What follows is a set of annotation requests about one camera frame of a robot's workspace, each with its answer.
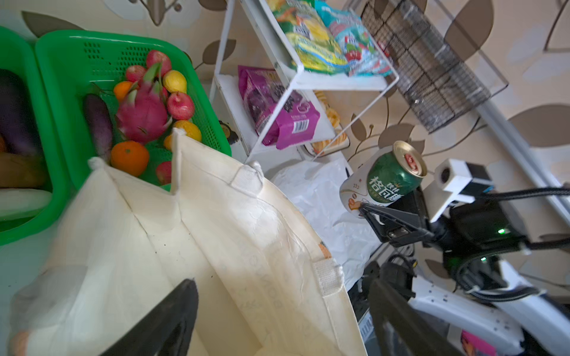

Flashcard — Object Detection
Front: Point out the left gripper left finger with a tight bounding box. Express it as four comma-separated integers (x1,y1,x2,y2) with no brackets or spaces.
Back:
103,279,199,355

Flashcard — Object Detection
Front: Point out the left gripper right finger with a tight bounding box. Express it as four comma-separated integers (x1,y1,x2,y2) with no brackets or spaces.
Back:
368,280,462,356

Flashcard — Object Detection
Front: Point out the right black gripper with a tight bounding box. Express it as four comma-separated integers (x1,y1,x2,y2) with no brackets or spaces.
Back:
359,200,525,276

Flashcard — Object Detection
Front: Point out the green white drink can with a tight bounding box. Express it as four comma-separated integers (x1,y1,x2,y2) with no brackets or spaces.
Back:
339,141,428,216

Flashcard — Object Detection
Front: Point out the cream canvas tote bag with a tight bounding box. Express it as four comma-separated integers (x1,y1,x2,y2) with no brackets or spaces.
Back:
8,133,366,355

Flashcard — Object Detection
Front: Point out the purple snack bag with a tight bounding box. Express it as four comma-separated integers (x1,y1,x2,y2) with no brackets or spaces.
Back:
237,65,322,151

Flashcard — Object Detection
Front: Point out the teal red snack bag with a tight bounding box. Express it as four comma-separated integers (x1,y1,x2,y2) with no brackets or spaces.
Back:
315,1,393,77

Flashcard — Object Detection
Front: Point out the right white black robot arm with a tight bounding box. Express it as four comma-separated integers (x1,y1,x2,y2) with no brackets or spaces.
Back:
355,187,569,355

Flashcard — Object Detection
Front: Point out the white plastic grocery bag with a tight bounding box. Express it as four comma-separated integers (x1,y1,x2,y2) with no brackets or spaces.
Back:
272,160,381,289

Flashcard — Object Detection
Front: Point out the tray of bread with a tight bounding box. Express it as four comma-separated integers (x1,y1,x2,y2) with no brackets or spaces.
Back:
302,90,350,157

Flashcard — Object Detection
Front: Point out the orange fruit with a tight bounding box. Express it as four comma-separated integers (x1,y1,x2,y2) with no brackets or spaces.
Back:
111,141,150,177

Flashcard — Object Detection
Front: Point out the white two-tier shelf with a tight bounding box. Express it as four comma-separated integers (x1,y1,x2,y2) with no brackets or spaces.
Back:
209,1,399,163

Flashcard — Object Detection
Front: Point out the white radish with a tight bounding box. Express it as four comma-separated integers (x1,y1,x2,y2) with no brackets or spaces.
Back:
1,188,52,221

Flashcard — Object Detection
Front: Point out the yellow pear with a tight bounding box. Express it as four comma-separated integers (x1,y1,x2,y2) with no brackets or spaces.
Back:
163,120,202,151

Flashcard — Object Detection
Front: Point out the yellow green snack bag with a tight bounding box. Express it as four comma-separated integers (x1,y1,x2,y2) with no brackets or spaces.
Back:
267,0,349,75

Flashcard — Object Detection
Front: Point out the pink dragon fruit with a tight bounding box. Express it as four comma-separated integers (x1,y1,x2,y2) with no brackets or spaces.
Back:
116,62,172,145

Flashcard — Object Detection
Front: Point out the brown potato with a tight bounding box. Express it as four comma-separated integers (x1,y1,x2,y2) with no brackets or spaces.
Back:
1,152,49,188

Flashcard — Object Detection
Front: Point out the small purple eggplant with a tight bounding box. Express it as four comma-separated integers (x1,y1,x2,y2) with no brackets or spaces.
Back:
83,93,113,163

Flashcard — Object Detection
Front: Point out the red apple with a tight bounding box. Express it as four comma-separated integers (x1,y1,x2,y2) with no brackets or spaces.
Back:
166,92,195,120

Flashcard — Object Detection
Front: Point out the yellow lemon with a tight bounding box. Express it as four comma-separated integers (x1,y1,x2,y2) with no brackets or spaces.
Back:
162,70,187,93

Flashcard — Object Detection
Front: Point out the dark purple eggplant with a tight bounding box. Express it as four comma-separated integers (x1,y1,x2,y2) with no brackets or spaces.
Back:
1,69,42,157

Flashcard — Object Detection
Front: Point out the right green plastic basket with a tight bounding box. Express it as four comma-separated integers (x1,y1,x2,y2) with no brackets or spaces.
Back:
35,30,232,189

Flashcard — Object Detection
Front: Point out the green plastic basket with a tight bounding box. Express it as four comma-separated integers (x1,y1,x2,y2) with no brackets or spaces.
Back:
35,30,232,189
1,28,70,245

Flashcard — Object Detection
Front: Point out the left green plastic basket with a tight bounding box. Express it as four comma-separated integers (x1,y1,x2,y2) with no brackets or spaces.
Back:
1,28,70,245

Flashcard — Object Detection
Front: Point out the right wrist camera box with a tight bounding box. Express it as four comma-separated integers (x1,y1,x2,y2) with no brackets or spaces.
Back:
423,159,494,223

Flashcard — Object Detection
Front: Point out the right black wire basket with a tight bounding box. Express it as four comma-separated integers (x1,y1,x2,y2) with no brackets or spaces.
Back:
362,1,509,133

